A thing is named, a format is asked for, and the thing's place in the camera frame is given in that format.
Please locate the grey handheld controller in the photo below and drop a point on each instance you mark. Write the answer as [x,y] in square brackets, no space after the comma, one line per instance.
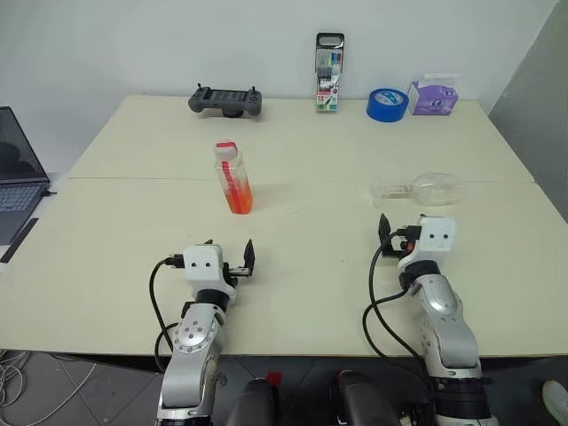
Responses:
[224,100]

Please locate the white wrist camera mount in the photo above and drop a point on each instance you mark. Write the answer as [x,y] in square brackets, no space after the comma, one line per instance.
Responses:
[437,239]
[202,266]

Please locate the marker pen set case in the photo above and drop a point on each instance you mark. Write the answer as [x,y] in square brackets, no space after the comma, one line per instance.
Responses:
[329,75]

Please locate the bottle with orange liquid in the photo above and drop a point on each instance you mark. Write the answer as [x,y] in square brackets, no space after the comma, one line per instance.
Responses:
[235,186]

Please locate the clear wine glass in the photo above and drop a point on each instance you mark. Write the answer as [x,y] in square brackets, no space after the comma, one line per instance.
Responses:
[437,188]

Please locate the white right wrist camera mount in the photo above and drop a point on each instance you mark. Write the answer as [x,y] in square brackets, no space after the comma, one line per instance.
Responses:
[437,239]

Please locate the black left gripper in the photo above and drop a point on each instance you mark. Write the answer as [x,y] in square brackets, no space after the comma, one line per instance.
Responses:
[234,273]

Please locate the blue tape roll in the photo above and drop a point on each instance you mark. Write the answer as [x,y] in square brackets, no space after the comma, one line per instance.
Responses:
[386,108]

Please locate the dark rounded shape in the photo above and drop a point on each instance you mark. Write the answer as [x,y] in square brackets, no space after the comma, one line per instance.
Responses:
[364,399]
[253,404]

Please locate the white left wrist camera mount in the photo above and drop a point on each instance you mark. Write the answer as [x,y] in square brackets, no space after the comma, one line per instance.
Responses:
[202,266]

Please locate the small red tag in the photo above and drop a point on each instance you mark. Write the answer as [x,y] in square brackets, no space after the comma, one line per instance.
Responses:
[273,378]

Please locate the purple tissue box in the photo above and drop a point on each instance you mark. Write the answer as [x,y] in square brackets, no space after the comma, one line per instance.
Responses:
[432,100]

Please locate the grey laptop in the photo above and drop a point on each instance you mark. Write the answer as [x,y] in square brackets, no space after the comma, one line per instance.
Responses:
[15,195]

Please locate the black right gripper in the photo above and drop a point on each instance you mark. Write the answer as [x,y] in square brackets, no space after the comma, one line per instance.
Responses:
[399,248]

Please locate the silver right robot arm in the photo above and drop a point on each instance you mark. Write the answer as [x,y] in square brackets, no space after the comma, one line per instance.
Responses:
[448,328]

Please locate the white shoe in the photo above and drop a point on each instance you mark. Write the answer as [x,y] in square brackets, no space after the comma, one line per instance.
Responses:
[557,401]

